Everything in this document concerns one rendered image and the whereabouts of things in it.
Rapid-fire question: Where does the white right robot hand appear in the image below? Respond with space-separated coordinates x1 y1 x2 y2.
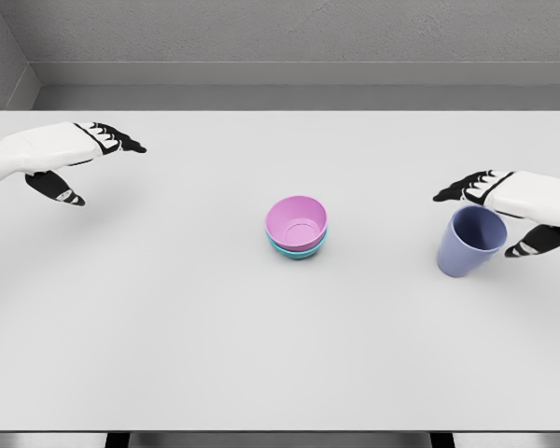
432 169 560 259

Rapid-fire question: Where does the pink bowl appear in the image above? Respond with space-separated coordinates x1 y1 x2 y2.
264 195 330 250

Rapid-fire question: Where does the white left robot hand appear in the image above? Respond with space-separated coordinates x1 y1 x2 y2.
0 121 148 208

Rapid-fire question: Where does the teal bowl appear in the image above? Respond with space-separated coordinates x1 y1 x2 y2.
266 226 330 262

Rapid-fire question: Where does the blue-purple cup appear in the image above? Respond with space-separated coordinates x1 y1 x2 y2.
437 204 509 280

